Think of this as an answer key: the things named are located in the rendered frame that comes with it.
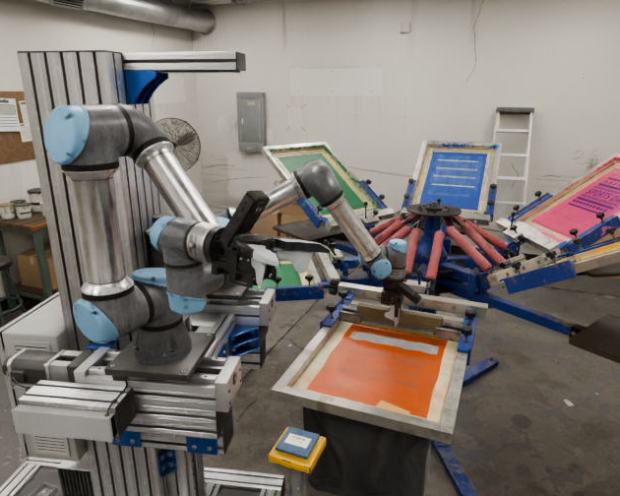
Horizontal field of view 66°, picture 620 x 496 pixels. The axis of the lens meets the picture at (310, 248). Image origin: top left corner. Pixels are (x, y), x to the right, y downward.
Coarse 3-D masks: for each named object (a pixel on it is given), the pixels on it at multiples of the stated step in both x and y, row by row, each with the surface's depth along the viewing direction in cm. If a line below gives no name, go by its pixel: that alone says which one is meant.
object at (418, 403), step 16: (400, 336) 202; (416, 336) 202; (400, 352) 189; (416, 352) 189; (432, 368) 178; (432, 384) 168; (368, 400) 160; (384, 400) 160; (400, 400) 160; (416, 400) 160
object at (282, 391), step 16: (352, 304) 224; (448, 320) 209; (320, 336) 194; (304, 352) 182; (464, 352) 182; (288, 368) 172; (304, 368) 177; (464, 368) 172; (288, 384) 164; (288, 400) 158; (304, 400) 156; (320, 400) 154; (336, 400) 154; (448, 400) 154; (352, 416) 150; (368, 416) 148; (384, 416) 146; (400, 416) 146; (448, 416) 146; (416, 432) 143; (432, 432) 141; (448, 432) 140
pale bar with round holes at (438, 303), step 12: (348, 288) 230; (360, 288) 228; (372, 288) 228; (408, 300) 220; (420, 300) 218; (432, 300) 216; (444, 300) 215; (456, 300) 215; (456, 312) 213; (480, 312) 209
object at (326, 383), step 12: (348, 336) 202; (336, 348) 192; (348, 348) 192; (384, 348) 192; (336, 360) 183; (324, 372) 176; (312, 384) 168; (324, 384) 168; (336, 384) 168; (348, 384) 168; (360, 384) 168; (336, 396) 162; (348, 396) 162; (360, 396) 162
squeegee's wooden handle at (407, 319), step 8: (360, 304) 207; (368, 304) 207; (360, 312) 206; (368, 312) 205; (376, 312) 204; (384, 312) 202; (400, 312) 200; (408, 312) 199; (416, 312) 199; (360, 320) 208; (368, 320) 206; (376, 320) 205; (384, 320) 203; (392, 320) 202; (400, 320) 201; (408, 320) 199; (416, 320) 198; (424, 320) 196; (432, 320) 195; (440, 320) 194; (416, 328) 199; (424, 328) 197; (432, 328) 196
